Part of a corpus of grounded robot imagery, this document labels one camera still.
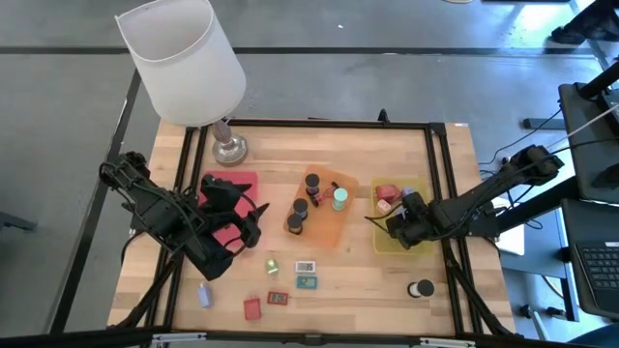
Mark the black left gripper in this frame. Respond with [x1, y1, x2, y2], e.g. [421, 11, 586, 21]
[200, 175, 270, 249]

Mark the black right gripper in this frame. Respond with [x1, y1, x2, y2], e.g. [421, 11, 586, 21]
[386, 192, 434, 250]

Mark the red wall charger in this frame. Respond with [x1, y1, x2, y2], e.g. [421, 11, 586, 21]
[243, 296, 263, 322]
[375, 184, 402, 204]

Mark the black-capped hourglass white sand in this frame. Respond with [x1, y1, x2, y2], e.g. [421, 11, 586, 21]
[407, 278, 436, 299]

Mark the teal hourglass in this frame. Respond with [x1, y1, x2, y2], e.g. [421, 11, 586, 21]
[332, 187, 350, 212]

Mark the black-capped hourglass pink sand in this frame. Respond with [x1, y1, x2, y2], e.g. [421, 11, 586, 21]
[314, 181, 340, 208]

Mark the slim lavender wall charger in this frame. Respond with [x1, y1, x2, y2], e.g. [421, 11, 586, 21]
[197, 282, 215, 309]

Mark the pink translucent plastic bin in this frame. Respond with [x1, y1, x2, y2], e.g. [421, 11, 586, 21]
[195, 170, 260, 252]

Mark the yellow translucent plastic bin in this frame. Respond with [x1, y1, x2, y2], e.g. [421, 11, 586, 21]
[370, 176, 436, 256]

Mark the silver metal lamp base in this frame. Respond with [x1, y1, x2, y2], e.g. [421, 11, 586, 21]
[211, 119, 250, 167]

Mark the orange translucent plastic bin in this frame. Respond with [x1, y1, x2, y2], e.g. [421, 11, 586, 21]
[282, 165, 361, 250]

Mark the white lamp shade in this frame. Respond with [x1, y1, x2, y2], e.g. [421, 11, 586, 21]
[114, 0, 249, 129]

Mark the black laptop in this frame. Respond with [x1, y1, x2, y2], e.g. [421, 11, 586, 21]
[560, 197, 619, 320]

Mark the grey furniture leg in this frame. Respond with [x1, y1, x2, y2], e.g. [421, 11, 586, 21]
[0, 210, 38, 233]

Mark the person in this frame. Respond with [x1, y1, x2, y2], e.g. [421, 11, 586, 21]
[550, 0, 619, 44]

